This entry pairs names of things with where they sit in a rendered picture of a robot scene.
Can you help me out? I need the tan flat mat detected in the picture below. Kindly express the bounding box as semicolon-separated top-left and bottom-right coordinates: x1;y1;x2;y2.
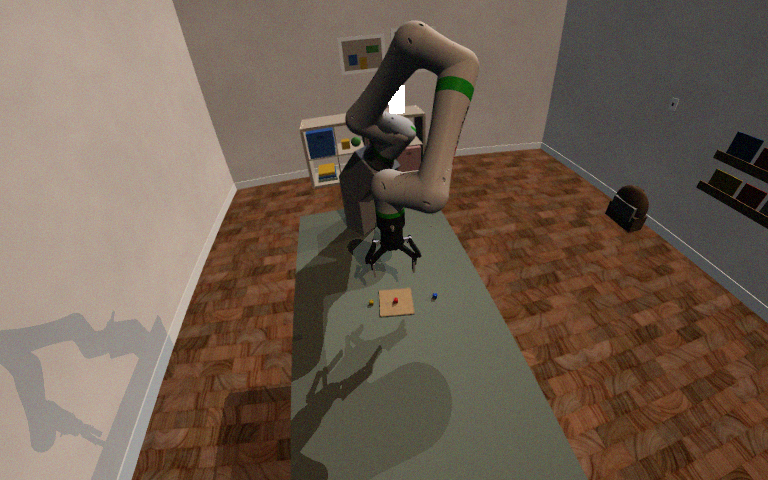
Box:
379;288;414;317

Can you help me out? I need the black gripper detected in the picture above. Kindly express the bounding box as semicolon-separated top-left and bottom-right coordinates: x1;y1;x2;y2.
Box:
365;228;421;278

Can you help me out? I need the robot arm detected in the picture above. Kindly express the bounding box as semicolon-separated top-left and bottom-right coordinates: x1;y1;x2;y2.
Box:
345;21;479;232

